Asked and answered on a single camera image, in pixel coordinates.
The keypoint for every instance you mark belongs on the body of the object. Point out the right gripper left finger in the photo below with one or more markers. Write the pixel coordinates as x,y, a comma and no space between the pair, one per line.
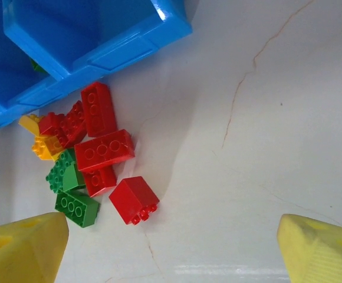
17,253

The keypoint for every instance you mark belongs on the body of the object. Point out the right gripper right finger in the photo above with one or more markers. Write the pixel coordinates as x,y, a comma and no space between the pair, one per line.
324,253

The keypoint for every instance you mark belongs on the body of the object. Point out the green lego brick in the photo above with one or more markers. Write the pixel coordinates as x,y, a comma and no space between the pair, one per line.
56,174
36,67
73,178
76,209

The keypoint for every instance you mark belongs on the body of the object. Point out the yellow lego brick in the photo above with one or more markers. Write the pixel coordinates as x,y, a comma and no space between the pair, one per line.
28,123
44,148

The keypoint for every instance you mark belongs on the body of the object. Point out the red lego brick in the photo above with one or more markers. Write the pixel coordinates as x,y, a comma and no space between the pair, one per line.
100,182
103,150
98,112
48,122
73,123
129,197

